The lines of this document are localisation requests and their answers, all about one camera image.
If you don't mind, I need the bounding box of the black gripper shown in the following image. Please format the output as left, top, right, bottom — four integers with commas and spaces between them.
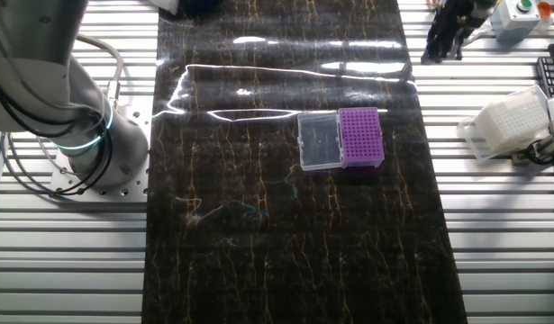
420, 0, 481, 64

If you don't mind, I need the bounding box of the white pipette tip box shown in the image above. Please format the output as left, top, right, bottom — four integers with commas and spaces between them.
456, 84, 552, 161

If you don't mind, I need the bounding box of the purple tip box clear lid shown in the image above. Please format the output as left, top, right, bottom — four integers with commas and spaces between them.
296, 106, 386, 172

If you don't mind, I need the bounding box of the grey button control box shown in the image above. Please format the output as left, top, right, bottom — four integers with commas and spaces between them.
490, 0, 542, 44

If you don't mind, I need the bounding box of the black keyboard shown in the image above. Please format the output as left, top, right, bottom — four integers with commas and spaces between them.
536, 43, 554, 98

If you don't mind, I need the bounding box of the dark blue object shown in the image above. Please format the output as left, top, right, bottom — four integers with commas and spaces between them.
181, 0, 223, 17

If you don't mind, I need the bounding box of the black marble pattern mat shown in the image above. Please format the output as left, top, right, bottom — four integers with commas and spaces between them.
141, 0, 468, 324

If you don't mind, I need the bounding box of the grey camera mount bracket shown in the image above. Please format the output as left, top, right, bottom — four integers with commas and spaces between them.
510, 134, 554, 167

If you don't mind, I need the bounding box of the black camera cable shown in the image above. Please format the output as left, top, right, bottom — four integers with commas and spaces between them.
526, 139, 554, 166

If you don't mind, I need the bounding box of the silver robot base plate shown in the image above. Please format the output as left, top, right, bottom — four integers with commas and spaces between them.
49, 96, 154, 199

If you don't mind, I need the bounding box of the grey robot power cable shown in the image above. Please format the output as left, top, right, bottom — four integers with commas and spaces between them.
73, 33, 124, 109

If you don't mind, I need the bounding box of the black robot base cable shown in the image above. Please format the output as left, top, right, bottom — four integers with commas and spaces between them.
0, 132, 104, 197
0, 67, 114, 197

